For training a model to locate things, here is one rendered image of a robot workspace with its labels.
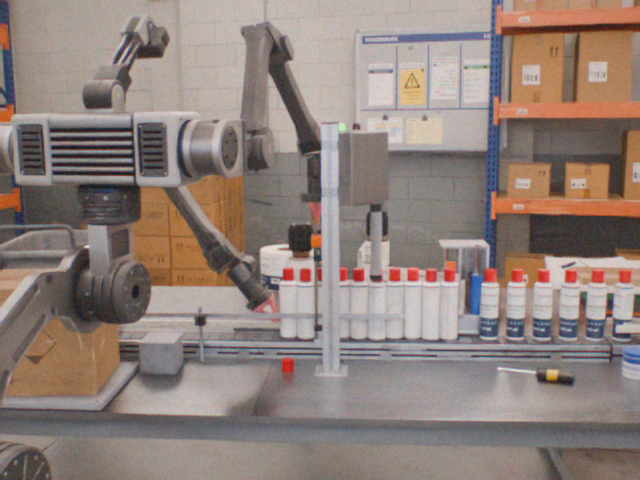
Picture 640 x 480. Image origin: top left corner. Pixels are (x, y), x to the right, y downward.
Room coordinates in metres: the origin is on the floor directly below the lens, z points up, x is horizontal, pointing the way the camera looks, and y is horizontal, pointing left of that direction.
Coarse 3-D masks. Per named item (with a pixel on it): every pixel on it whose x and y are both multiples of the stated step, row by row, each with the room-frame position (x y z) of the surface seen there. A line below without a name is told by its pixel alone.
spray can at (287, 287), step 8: (288, 272) 2.04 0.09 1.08; (288, 280) 2.04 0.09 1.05; (280, 288) 2.05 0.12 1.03; (288, 288) 2.03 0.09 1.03; (280, 296) 2.05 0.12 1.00; (288, 296) 2.03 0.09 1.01; (280, 304) 2.05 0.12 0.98; (288, 304) 2.03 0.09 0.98; (280, 312) 2.05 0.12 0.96; (288, 312) 2.03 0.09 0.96; (296, 312) 2.05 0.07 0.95; (280, 320) 2.05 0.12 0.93; (288, 320) 2.03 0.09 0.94; (296, 320) 2.05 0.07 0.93; (280, 328) 2.05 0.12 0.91; (288, 328) 2.04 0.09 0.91; (296, 328) 2.05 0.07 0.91; (280, 336) 2.05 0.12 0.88; (288, 336) 2.03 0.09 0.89; (296, 336) 2.05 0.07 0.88
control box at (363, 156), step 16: (352, 144) 1.86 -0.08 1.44; (368, 144) 1.92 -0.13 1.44; (384, 144) 1.98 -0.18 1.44; (352, 160) 1.86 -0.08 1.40; (368, 160) 1.92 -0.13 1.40; (384, 160) 1.98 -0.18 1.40; (352, 176) 1.86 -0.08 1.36; (368, 176) 1.92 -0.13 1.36; (384, 176) 1.98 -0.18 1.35; (352, 192) 1.86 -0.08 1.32; (368, 192) 1.92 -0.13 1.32; (384, 192) 1.98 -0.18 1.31
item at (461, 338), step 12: (120, 336) 2.07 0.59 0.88; (132, 336) 2.07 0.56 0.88; (192, 336) 2.07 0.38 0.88; (204, 336) 2.07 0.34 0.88; (216, 336) 2.07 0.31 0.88; (228, 336) 2.07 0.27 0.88; (240, 336) 2.06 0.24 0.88; (252, 336) 2.06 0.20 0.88; (264, 336) 2.06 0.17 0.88; (276, 336) 2.06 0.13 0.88; (468, 336) 2.04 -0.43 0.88; (504, 336) 2.04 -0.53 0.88; (528, 336) 2.04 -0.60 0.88; (552, 336) 2.03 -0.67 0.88
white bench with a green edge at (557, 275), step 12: (552, 264) 3.48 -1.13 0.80; (576, 264) 3.47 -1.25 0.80; (636, 264) 3.46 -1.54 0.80; (552, 276) 3.21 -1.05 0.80; (564, 276) 3.20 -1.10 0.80; (612, 288) 2.96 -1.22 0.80; (636, 288) 2.96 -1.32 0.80; (612, 300) 2.93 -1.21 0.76; (636, 300) 2.87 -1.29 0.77; (636, 312) 2.90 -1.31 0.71
